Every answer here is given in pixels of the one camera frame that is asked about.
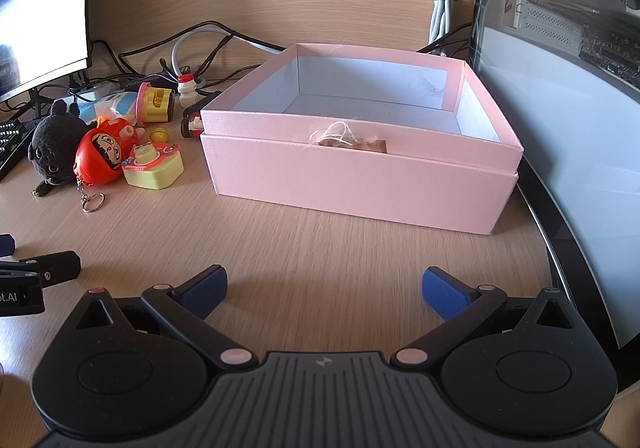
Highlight white power strip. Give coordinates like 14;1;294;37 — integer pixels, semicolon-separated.
70;81;127;102

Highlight wooden desktop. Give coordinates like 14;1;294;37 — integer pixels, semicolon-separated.
0;26;640;448

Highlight black cables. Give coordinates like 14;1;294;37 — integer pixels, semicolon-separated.
40;20;287;102

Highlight small white bottle red cap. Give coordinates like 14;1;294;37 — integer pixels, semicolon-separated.
177;75;201;110

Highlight computer monitor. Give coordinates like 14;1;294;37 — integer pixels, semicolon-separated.
0;0;94;121

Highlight black keyboard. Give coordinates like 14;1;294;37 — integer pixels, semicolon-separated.
0;118;32;181

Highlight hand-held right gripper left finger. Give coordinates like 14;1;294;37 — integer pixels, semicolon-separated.
75;265;253;372

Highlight red daruma keychain toy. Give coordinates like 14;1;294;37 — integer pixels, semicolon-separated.
74;115;141;215

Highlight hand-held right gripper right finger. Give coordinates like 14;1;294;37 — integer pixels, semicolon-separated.
391;267;576;370

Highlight red white wind-up toy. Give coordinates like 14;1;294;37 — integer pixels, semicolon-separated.
181;112;205;140

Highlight black plush toy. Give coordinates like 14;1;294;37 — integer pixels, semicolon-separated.
27;100;92;199

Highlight pink cardboard box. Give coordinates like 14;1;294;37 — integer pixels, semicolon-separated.
200;42;525;235

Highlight yellow pink figure toy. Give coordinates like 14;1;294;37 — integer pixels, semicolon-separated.
136;82;176;124

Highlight blue white wet wipes packet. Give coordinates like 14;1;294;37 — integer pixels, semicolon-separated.
77;92;139;125

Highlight glass-sided computer case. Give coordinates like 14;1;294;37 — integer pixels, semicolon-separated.
467;0;640;350

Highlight black foam cylinder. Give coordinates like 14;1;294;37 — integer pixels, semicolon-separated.
183;91;224;121

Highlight grey cable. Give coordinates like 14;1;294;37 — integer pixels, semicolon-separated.
172;23;287;79

